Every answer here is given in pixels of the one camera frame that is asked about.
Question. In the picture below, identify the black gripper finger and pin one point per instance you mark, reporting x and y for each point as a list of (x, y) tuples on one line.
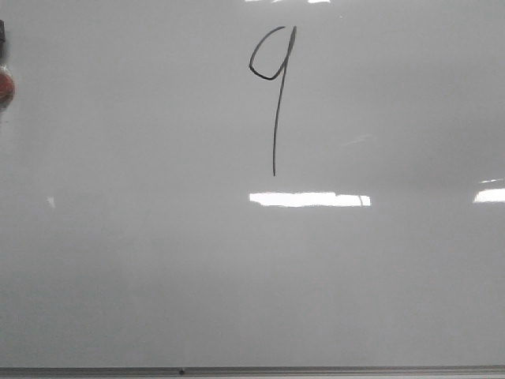
[(2, 37)]

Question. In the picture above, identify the white glossy whiteboard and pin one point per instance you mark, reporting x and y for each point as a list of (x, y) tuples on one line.
[(253, 183)]

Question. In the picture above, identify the grey aluminium whiteboard frame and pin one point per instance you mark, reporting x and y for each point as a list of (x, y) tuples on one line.
[(255, 371)]

